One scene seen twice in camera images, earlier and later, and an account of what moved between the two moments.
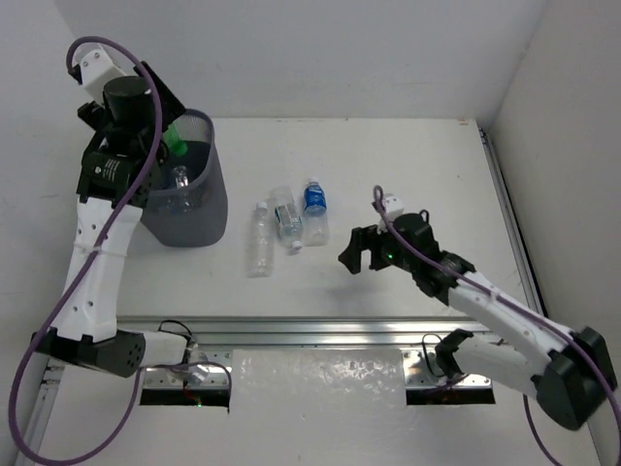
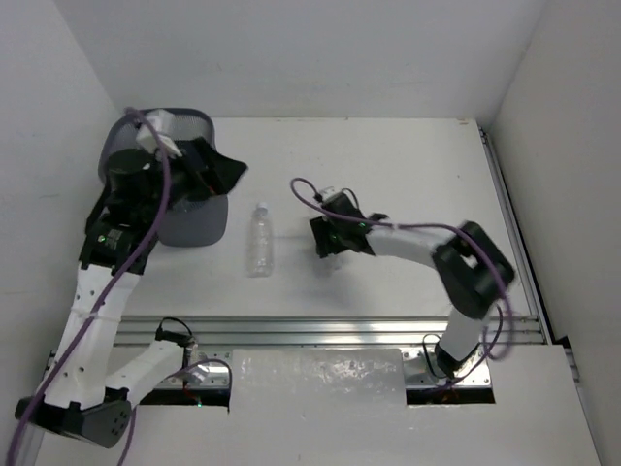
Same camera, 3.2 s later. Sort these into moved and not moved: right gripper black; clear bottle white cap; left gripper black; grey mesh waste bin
Moved: left gripper black; right gripper black
Not moved: clear bottle white cap; grey mesh waste bin
